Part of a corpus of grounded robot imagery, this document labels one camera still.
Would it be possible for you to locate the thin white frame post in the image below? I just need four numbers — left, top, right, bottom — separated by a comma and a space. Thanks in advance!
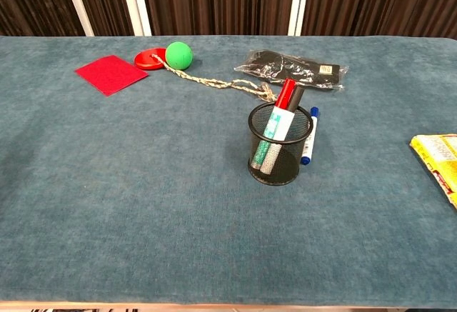
59, 0, 94, 37

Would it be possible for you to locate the blue cap marker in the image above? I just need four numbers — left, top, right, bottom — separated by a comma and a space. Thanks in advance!
299, 106, 321, 166

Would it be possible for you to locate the plastic bag with black item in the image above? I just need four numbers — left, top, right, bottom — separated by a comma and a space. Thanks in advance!
233, 49, 349, 91

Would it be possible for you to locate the red cap marker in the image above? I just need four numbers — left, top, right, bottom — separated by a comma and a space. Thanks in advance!
251, 78, 297, 170

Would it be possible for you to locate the red round disc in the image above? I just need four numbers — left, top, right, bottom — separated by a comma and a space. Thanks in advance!
134, 48, 169, 71

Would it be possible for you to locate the teal table cloth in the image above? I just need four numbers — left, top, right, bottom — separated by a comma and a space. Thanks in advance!
0, 35, 457, 309

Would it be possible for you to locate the wide white frame post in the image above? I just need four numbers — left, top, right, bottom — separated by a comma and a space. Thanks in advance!
118, 0, 153, 37

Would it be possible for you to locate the beige braided rope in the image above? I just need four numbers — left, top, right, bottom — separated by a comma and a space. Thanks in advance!
151, 54, 278, 102

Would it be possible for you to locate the yellow snack package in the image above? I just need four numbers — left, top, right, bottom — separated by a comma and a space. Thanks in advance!
409, 134, 457, 209

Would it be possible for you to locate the red rectangular card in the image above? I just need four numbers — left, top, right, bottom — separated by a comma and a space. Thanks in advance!
74, 54, 149, 97

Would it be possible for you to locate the black cap marker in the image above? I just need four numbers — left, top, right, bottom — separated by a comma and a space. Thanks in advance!
259, 86, 306, 174

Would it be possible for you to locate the dark brown pleated curtain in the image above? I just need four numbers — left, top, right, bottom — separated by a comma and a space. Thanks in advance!
0, 0, 457, 37

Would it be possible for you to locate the green ball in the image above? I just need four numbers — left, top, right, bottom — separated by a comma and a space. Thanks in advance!
164, 41, 194, 70

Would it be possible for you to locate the black mesh pen cup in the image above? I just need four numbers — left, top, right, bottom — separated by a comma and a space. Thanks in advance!
247, 101, 314, 186

